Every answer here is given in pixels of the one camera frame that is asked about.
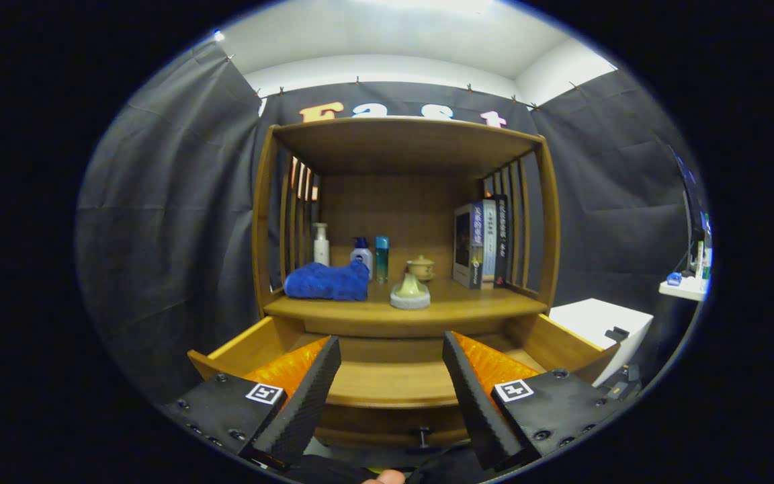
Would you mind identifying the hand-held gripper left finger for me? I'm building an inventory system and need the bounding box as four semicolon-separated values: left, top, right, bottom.
162;336;343;471

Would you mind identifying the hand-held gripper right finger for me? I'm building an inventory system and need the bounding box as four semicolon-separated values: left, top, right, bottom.
441;331;636;473

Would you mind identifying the wooden drawer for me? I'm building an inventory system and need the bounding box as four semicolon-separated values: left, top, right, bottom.
187;313;623;448

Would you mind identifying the pale green handled scrubber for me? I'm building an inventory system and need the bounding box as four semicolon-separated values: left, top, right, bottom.
390;272;431;311

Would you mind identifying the wooden countertop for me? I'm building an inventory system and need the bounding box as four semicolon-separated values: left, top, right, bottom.
263;279;549;323

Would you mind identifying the wooden cabinet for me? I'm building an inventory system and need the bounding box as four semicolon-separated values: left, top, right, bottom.
251;118;561;448

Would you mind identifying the person's black clothing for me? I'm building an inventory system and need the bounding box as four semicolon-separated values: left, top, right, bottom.
286;452;488;484

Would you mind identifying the blue towel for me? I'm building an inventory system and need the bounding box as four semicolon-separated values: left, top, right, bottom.
284;259;370;302

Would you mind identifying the black electronic device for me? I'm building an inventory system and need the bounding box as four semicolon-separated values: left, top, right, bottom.
595;363;643;404

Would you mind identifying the white box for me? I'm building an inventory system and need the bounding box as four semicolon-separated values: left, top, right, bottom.
548;298;654;387

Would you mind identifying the beige lidded teacup with saucer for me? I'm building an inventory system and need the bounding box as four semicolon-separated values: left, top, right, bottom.
406;255;437;282

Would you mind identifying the white bottle with blue cap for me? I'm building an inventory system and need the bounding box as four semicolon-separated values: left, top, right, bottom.
350;237;374;278

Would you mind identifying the white pump bottle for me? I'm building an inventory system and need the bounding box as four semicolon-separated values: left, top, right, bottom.
313;223;331;267

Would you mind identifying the thick book with blue spine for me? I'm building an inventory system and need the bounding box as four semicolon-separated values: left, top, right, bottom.
453;202;485;290

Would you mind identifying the book with pale spine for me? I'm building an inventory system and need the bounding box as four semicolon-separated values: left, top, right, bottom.
481;199;498;290

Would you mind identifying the book with black spine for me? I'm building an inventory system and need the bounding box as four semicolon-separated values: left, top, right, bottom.
493;195;509;288

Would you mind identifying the white side desk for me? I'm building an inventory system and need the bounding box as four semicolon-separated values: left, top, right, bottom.
659;276;709;302

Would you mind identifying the black monitor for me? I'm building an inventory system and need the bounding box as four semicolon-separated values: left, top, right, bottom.
671;145;712;236

